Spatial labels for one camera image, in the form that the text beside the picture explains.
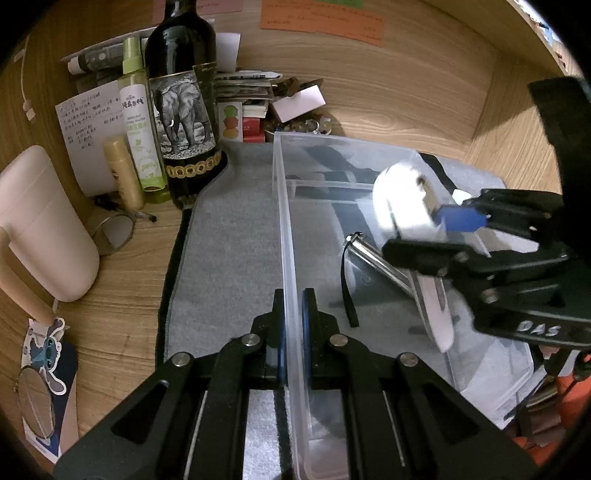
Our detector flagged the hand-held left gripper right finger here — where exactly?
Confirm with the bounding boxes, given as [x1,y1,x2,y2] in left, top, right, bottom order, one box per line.
[301,287,539,480]

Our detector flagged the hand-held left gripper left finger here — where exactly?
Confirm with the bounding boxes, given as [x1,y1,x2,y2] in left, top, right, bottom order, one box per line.
[53,288,287,480]

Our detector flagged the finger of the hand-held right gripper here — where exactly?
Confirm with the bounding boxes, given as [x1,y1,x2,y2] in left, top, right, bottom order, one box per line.
[382,237,574,297]
[436,188,568,251]

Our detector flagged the silver metal tube black strap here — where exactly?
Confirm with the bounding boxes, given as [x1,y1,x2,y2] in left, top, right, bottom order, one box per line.
[341,232,414,328]

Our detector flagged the white handheld facial device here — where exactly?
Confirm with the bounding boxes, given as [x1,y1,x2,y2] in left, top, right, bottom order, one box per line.
[372,161,546,354]

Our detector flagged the clear plastic storage box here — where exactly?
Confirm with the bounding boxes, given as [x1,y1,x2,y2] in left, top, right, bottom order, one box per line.
[271,131,534,480]

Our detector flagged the grey felt mat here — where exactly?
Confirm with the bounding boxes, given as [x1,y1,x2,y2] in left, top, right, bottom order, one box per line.
[157,141,536,480]

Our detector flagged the orange clothing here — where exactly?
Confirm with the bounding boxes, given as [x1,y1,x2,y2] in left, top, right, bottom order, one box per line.
[510,348,591,467]

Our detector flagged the black pen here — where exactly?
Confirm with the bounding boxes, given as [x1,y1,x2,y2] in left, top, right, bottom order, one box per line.
[95,196,158,223]

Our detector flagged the round metal-rimmed mirror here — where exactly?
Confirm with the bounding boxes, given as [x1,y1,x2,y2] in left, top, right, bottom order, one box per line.
[90,212,136,257]

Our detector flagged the small red box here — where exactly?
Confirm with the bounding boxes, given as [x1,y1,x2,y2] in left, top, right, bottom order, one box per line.
[242,115,264,143]

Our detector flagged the dark blue card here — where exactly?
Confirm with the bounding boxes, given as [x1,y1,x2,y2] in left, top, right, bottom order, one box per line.
[23,342,79,462]

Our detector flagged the brown wooden pieces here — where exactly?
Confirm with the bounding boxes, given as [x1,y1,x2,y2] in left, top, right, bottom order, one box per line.
[274,76,324,97]

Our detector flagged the stack of small cards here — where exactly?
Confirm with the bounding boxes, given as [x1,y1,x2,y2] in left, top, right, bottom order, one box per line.
[242,97,271,118]

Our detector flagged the card with coloured circles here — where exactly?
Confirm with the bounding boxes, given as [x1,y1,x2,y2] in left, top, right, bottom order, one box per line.
[217,102,244,141]

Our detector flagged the small beige bottle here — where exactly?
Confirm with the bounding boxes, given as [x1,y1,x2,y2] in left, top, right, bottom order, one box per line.
[102,137,145,210]

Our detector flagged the blue cartoon sticker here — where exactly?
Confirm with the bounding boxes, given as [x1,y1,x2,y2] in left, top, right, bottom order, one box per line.
[21,318,70,393]

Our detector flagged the orange paper note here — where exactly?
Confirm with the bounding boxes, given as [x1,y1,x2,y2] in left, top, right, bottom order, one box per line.
[259,0,385,47]

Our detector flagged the round ribbed mirror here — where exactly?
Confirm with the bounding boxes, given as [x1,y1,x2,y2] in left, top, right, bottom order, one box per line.
[16,366,57,437]

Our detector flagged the green spray bottle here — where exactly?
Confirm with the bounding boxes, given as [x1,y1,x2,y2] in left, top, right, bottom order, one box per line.
[117,37,171,204]

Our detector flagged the dark slim box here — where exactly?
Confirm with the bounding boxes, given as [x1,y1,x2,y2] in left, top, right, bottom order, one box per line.
[193,61,220,144]

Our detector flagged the beige plastic appliance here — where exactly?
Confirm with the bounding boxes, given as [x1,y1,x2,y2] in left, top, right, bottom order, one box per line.
[0,144,101,324]

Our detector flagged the white paper sheet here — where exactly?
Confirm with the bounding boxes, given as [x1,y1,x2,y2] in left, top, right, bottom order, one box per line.
[215,32,242,72]

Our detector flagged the white handwritten note paper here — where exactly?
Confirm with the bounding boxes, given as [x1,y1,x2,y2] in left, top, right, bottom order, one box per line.
[55,79,127,195]

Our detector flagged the dark wine bottle elephant label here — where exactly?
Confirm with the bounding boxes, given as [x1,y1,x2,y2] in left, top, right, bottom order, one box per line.
[144,0,228,210]

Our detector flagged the rolled patterned paper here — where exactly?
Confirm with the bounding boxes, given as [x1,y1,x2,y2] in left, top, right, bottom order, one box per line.
[62,28,158,75]

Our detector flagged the bead bracelet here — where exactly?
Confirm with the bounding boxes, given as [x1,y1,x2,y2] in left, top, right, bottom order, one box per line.
[264,116,334,136]

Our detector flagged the white cable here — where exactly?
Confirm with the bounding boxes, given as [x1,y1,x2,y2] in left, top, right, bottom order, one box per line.
[13,34,37,121]

